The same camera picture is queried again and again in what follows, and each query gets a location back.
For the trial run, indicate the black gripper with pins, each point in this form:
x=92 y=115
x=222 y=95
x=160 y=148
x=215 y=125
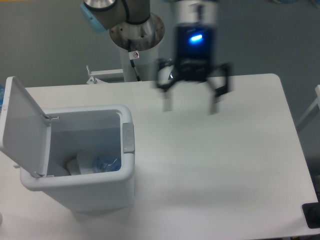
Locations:
x=195 y=52

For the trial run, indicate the clear plastic water bottle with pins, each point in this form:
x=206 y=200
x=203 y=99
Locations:
x=106 y=163

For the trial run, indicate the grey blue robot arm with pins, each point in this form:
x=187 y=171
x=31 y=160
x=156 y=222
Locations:
x=137 y=32

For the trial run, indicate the white trash can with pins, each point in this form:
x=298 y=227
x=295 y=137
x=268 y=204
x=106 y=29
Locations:
x=104 y=129

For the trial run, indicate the white trash can lid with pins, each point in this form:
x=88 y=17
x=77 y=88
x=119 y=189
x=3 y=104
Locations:
x=25 y=130

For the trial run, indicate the black clamp at table edge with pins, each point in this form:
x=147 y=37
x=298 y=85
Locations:
x=311 y=213

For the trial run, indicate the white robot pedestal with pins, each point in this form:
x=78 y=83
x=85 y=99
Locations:
x=146 y=64

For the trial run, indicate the white pedestal base frame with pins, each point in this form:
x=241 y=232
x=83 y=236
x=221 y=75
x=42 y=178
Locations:
x=96 y=76

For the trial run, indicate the white frame at right edge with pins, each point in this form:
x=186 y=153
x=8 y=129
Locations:
x=310 y=112

